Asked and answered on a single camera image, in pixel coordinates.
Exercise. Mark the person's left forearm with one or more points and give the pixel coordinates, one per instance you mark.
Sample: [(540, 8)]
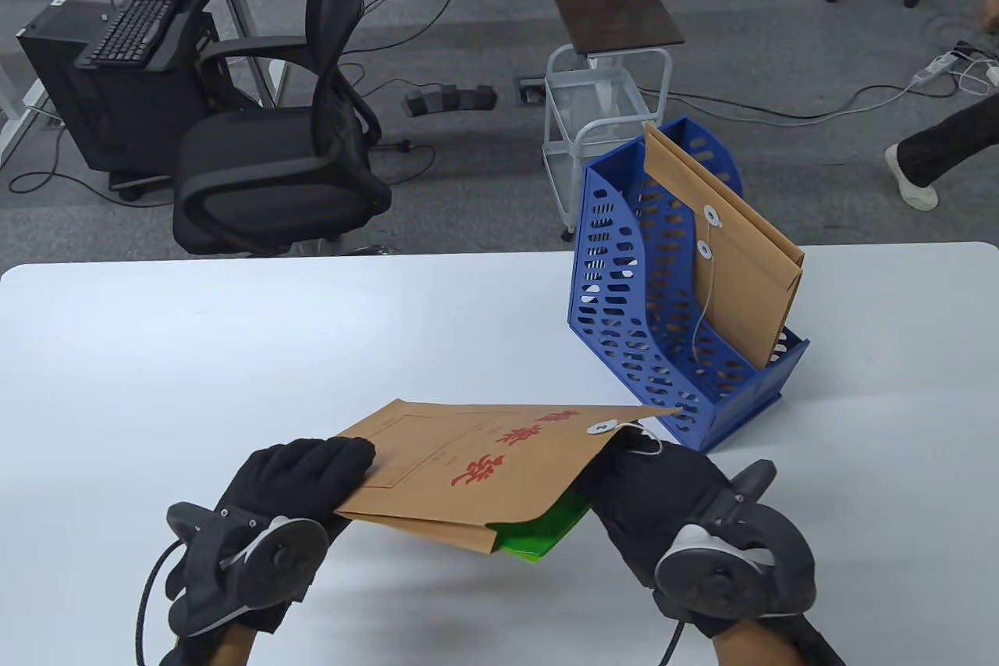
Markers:
[(226, 646)]

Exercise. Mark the person's right forearm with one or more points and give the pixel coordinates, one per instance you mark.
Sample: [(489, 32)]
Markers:
[(749, 646)]

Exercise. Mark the person's left hand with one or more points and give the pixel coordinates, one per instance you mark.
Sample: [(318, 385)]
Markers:
[(304, 475)]

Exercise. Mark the black mesh office chair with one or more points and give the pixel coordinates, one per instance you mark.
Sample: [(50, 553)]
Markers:
[(257, 174)]

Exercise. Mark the white rolling cart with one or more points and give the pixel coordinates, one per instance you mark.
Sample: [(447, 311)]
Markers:
[(577, 88)]

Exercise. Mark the grey metal desk leg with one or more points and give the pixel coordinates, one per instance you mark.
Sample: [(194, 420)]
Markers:
[(238, 10)]

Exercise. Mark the grey handheld controller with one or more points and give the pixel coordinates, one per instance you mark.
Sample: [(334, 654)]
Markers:
[(277, 560), (714, 576)]

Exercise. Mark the brown document pouch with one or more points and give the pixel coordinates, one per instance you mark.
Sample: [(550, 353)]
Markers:
[(749, 283), (734, 199), (468, 463)]

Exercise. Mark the blue perforated file holder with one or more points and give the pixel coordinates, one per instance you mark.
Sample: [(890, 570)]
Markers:
[(780, 381)]

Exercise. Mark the black keyboard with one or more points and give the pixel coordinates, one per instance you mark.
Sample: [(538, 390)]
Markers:
[(129, 26)]

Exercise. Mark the black computer tower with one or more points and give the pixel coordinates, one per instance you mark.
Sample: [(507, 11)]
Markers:
[(117, 119)]

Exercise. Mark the dark brown wooden board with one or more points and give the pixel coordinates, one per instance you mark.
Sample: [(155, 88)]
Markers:
[(613, 6)]

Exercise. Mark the green cardstock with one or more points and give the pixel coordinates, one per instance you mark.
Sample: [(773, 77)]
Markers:
[(538, 537)]

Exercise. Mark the person's right hand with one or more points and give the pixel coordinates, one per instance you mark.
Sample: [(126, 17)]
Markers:
[(663, 486)]

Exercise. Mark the white power strip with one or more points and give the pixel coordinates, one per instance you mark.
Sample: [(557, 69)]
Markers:
[(933, 69)]

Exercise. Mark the metal floor socket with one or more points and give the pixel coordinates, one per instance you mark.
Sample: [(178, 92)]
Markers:
[(530, 91)]

